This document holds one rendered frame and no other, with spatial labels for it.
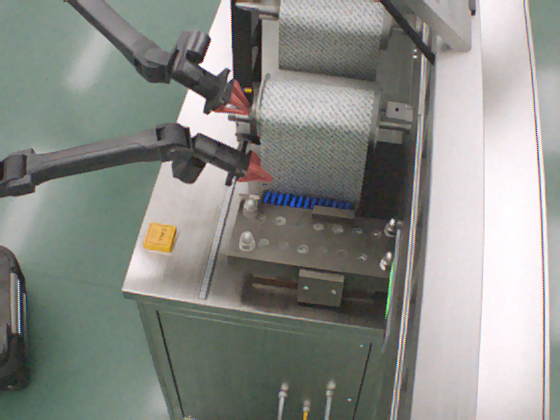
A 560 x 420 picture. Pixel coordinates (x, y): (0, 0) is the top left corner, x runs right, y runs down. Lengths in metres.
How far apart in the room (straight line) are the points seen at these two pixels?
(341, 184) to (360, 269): 0.21
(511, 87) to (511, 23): 0.22
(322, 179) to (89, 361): 1.34
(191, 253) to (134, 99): 1.76
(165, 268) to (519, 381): 1.01
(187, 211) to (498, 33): 0.89
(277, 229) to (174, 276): 0.28
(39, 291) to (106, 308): 0.28
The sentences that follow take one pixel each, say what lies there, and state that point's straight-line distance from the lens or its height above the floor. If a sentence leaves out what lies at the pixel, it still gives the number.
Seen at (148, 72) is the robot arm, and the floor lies 1.35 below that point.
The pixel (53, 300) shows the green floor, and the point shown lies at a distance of 3.05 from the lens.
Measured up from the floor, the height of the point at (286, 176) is 1.09.
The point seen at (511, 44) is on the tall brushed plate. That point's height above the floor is 1.44.
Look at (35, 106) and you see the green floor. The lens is 3.74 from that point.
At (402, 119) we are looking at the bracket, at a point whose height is 1.29.
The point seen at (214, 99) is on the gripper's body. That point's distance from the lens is 1.76.
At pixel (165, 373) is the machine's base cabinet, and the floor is 0.46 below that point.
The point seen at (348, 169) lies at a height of 1.15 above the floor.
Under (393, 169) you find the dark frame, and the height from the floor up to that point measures 1.08.
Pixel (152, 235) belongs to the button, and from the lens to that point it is 1.99.
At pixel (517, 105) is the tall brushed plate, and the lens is 1.62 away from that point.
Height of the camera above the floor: 2.52
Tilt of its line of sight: 53 degrees down
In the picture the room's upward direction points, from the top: 1 degrees clockwise
